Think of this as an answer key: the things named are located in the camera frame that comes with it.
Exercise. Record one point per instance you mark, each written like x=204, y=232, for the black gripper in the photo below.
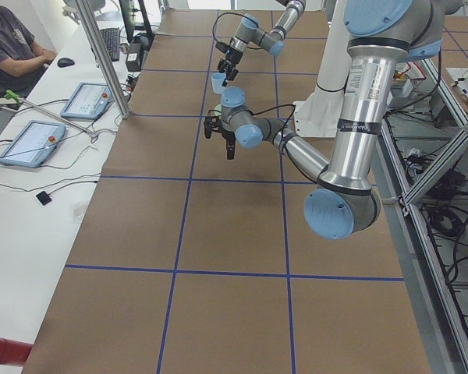
x=228, y=138
x=234, y=57

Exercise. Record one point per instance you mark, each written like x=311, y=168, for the blue paper cup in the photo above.
x=218, y=82

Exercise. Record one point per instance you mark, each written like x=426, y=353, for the green ceramic bowl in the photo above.
x=218, y=109

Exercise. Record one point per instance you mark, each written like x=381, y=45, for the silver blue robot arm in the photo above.
x=379, y=35
x=250, y=31

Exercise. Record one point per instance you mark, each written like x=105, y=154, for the black box white label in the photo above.
x=134, y=57

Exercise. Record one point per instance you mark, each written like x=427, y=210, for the black computer monitor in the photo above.
x=134, y=33

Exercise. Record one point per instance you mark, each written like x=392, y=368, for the black keyboard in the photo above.
x=111, y=39

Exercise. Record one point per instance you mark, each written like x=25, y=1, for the far blue teach pendant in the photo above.
x=88, y=102

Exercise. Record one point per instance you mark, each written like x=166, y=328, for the blue teach pendant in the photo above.
x=88, y=102
x=34, y=144

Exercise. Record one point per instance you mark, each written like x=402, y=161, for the black computer mouse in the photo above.
x=65, y=62

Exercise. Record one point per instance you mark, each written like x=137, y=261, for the long metal rod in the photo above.
x=11, y=95

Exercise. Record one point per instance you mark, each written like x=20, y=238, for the small black square pad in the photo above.
x=44, y=198

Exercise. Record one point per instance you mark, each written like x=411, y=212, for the near blue teach pendant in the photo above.
x=34, y=144

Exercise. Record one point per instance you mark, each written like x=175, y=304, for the seated person grey shirt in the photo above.
x=22, y=60

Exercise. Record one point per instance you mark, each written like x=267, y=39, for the red cylinder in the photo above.
x=13, y=352

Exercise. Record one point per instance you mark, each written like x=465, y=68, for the aluminium frame post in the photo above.
x=97, y=44

